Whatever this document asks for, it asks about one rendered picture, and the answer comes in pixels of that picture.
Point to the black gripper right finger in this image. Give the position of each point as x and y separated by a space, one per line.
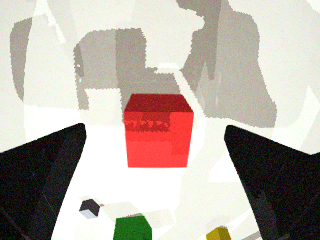
280 182

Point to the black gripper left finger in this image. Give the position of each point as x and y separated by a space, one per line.
34 178

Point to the red block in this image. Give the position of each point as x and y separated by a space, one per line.
158 130

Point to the green block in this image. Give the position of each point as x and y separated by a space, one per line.
132 228

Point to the small yellow block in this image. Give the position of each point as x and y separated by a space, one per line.
218 234

